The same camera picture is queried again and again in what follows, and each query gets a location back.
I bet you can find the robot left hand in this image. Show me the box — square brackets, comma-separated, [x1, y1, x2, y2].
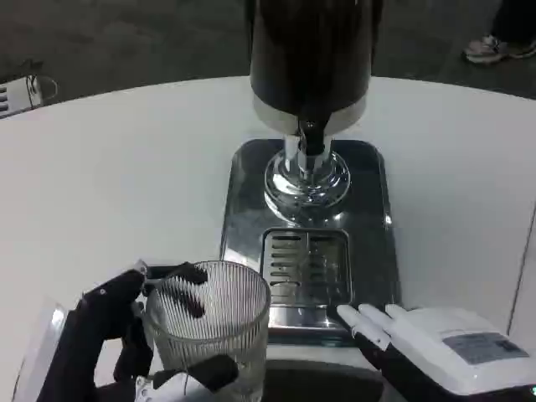
[12, 258, 240, 402]

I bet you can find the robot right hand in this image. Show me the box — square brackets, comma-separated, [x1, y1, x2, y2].
[337, 303, 536, 402]

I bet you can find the clear ribbed glass cup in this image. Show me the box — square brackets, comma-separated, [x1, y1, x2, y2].
[142, 260, 272, 402]

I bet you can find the steel drip grid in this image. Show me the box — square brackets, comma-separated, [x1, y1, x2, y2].
[258, 227, 353, 307]

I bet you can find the steel drip tray base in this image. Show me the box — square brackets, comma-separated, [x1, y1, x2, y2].
[219, 139, 402, 347]

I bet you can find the black drink dispenser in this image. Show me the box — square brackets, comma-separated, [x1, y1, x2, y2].
[249, 0, 384, 219]

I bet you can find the person's shoe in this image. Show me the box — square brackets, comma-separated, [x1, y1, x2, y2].
[462, 34, 536, 64]

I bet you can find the person's leg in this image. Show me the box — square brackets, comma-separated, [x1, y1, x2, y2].
[490, 0, 536, 44]

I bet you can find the white box with cable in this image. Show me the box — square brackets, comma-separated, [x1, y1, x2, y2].
[0, 74, 59, 113]

